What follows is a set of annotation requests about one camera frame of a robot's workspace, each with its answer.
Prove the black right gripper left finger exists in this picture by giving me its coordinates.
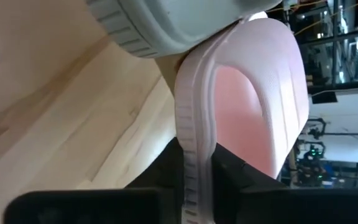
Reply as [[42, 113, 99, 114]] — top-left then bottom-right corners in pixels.
[[3, 136, 188, 224]]

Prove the black framed glass partition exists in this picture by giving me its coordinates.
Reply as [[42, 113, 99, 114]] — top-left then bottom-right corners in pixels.
[[267, 0, 358, 94]]

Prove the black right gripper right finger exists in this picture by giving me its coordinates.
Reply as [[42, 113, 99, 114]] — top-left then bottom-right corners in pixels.
[[209, 145, 358, 224]]

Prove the pink foam slide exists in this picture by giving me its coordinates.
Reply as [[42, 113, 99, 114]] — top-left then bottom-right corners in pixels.
[[174, 17, 310, 224]]

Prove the grey foam slide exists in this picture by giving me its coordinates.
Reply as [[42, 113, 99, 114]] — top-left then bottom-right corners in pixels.
[[85, 0, 283, 59]]

